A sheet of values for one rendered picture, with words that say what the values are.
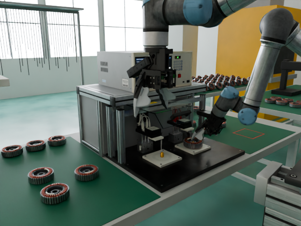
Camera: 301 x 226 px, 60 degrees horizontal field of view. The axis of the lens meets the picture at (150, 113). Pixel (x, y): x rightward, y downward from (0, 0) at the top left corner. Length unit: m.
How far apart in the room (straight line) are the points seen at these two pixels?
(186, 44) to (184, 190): 4.42
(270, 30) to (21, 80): 6.93
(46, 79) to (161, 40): 7.09
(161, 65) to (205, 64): 7.25
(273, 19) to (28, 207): 1.20
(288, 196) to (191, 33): 4.88
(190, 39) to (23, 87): 4.49
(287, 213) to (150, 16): 0.66
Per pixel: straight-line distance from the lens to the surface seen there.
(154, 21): 0.75
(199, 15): 0.69
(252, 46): 5.00
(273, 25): 1.16
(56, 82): 7.86
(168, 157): 1.40
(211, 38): 7.86
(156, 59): 0.77
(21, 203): 1.21
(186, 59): 1.58
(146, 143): 1.47
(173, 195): 1.16
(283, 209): 0.86
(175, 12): 0.71
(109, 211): 1.07
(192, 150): 1.50
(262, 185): 0.85
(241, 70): 5.11
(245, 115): 1.16
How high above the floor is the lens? 1.36
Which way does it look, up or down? 15 degrees down
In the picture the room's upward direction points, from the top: straight up
